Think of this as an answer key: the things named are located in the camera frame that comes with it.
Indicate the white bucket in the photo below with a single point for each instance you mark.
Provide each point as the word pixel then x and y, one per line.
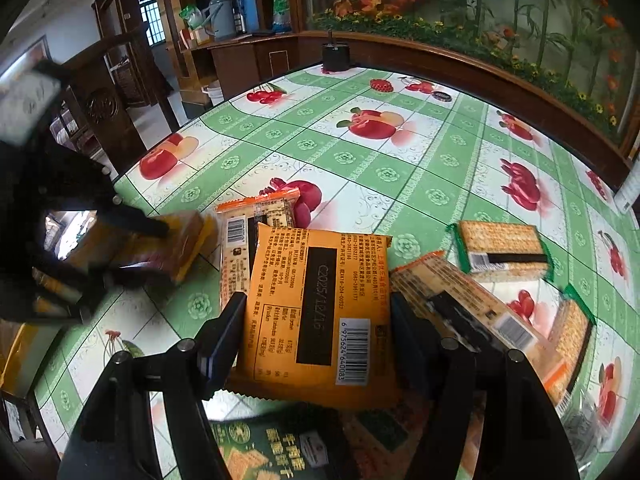
pixel 212 92

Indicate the orange cracker packet black stripe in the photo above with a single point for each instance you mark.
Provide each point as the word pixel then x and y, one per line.
pixel 450 285

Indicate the orange patterned snack packet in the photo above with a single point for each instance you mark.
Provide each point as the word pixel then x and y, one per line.
pixel 380 440

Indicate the large orange snack packet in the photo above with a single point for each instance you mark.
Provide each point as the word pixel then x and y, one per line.
pixel 280 310

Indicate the black round container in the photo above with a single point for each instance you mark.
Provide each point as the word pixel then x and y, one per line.
pixel 336 57

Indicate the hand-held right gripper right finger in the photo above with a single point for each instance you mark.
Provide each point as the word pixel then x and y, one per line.
pixel 415 342

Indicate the dark wooden chair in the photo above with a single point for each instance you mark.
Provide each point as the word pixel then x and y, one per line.
pixel 105 105

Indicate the dark green cracker packet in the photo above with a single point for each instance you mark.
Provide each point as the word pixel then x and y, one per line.
pixel 260 450

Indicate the green fruit print tablecloth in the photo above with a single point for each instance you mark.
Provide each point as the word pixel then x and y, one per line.
pixel 425 160

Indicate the yellow-orange biscuit packet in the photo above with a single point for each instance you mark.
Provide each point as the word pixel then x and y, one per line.
pixel 180 250

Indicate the blue thermos flask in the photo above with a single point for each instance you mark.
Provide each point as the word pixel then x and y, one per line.
pixel 250 10

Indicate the clear plastic snack packet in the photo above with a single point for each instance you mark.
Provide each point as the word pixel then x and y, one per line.
pixel 585 435

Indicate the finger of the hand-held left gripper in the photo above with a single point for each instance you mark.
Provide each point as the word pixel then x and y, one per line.
pixel 65 305
pixel 145 224

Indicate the small black round lid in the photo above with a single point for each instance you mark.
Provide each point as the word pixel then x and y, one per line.
pixel 442 96

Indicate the green plastic bag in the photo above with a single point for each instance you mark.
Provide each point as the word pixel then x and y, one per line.
pixel 191 17

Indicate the wooden cabinet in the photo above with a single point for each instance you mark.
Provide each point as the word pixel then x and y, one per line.
pixel 250 57

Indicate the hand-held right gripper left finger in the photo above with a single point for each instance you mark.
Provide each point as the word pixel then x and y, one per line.
pixel 220 342

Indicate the orange-edged clear cracker packet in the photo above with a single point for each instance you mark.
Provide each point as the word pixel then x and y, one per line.
pixel 235 265

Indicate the yellow cardboard box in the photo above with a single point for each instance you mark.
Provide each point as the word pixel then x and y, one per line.
pixel 15 360

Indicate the green-edged cracker packet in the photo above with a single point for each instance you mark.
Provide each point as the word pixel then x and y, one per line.
pixel 500 242
pixel 570 340

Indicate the flower print glass partition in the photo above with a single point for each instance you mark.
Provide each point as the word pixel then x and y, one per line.
pixel 475 15

